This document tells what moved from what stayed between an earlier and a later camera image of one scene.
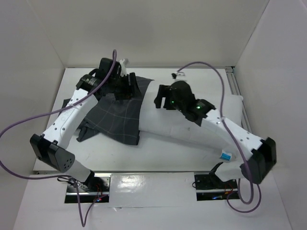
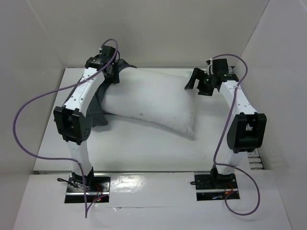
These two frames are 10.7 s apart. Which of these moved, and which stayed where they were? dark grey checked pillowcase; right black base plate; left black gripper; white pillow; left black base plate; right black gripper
Moved: left black gripper; white pillow; right black gripper; dark grey checked pillowcase
Stayed: right black base plate; left black base plate
